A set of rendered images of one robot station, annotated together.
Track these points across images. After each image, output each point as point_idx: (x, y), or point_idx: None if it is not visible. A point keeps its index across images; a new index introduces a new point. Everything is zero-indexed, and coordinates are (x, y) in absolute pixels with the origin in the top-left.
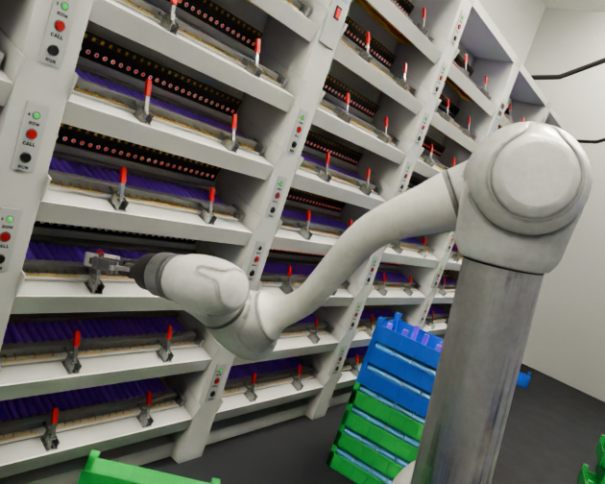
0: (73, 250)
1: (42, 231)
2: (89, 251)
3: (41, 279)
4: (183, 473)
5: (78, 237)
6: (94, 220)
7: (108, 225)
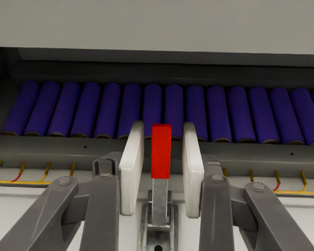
0: (165, 97)
1: (101, 56)
2: (208, 97)
3: (21, 195)
4: None
5: (190, 63)
6: (25, 10)
7: (115, 29)
